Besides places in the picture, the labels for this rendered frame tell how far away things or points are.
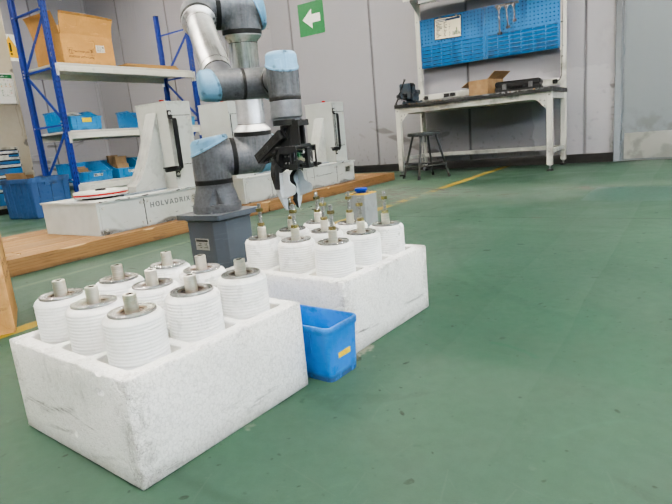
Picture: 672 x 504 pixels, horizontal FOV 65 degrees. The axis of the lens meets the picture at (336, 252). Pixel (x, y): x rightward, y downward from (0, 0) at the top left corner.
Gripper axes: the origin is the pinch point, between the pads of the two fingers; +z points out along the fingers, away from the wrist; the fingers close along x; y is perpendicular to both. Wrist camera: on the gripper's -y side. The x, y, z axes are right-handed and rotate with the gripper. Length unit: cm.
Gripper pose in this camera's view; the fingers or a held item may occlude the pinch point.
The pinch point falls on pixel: (290, 203)
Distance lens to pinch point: 132.6
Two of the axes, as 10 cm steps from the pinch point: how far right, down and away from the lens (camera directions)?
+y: 7.6, 0.7, -6.4
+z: 0.9, 9.7, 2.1
